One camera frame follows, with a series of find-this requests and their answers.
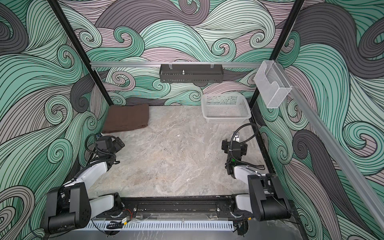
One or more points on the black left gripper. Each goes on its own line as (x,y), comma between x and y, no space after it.
(115,142)

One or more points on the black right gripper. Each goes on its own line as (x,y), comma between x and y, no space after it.
(226,146)

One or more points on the brown trousers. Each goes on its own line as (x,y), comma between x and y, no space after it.
(126,118)

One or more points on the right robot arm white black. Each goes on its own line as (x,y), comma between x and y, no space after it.
(258,189)

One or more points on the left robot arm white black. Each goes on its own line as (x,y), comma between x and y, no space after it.
(68,207)

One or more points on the white plastic laundry basket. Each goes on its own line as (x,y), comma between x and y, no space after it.
(230,108)

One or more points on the black perforated metal tray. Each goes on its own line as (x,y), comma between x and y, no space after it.
(201,74)

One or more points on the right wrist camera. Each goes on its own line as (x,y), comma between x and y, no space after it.
(236,138)

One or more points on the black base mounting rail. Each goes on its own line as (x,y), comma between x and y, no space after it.
(230,206)

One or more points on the clear acrylic wall holder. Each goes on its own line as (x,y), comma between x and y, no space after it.
(273,83)

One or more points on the black frame post left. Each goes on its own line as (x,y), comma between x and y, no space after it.
(55,6)

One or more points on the black frame post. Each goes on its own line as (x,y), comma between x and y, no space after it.
(281,40)
(55,6)

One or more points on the aluminium rail back wall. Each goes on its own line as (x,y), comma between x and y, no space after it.
(138,64)

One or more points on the aluminium rail wall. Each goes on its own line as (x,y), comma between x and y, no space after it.
(372,201)
(138,64)

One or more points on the white slotted cable duct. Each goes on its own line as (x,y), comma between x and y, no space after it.
(182,225)

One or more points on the black frame post right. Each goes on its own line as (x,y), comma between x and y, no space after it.
(281,40)

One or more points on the aluminium rail right wall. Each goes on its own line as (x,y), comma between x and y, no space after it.
(372,201)

